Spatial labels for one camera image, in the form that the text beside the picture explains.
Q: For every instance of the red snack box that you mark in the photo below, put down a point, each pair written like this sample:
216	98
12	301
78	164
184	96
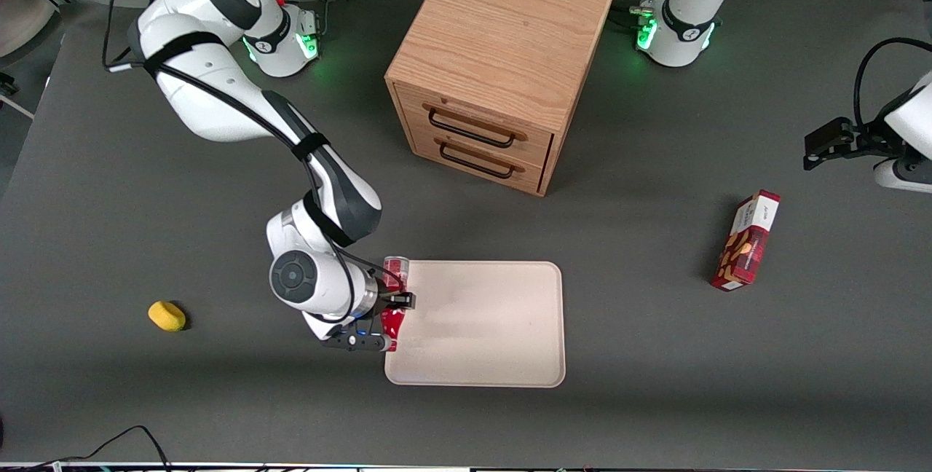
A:
746	242

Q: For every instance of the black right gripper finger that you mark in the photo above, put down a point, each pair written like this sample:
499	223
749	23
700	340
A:
399	302

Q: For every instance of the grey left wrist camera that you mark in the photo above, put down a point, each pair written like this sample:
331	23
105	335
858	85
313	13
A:
903	177

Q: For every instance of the yellow sponge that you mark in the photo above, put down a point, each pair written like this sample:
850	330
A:
166	315

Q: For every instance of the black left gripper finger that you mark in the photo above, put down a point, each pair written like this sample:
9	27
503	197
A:
828	138
826	161

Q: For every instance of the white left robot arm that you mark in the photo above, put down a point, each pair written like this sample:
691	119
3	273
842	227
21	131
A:
688	28

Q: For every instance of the wooden drawer cabinet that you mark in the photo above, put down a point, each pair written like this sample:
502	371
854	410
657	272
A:
502	35

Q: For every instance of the beige rectangular tray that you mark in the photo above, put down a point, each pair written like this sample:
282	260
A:
484	326

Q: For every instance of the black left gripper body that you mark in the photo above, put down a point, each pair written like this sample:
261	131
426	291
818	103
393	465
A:
861	141

